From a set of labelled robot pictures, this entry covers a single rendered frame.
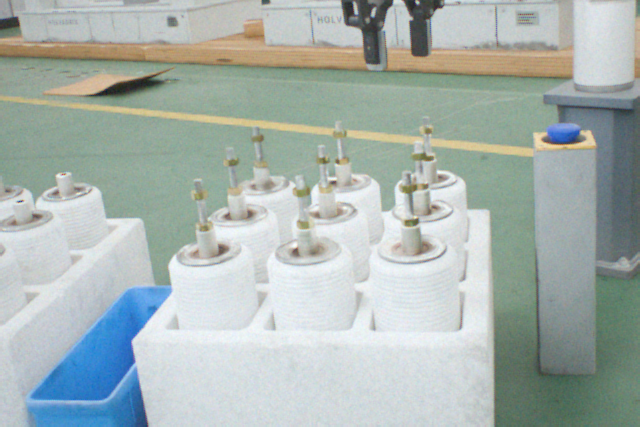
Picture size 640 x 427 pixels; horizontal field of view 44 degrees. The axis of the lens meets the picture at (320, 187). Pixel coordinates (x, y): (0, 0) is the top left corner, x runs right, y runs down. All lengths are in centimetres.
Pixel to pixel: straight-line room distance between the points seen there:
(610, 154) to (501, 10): 179
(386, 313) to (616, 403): 35
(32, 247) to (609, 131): 87
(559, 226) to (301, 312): 35
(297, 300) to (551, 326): 37
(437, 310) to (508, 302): 46
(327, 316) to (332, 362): 5
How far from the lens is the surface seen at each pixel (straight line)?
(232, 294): 91
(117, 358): 118
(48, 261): 115
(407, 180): 85
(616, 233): 139
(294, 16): 366
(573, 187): 102
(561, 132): 101
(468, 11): 315
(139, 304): 122
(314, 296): 87
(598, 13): 132
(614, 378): 113
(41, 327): 107
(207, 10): 427
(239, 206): 102
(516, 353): 118
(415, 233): 86
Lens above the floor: 60
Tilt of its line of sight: 18 degrees down
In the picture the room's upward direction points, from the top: 6 degrees counter-clockwise
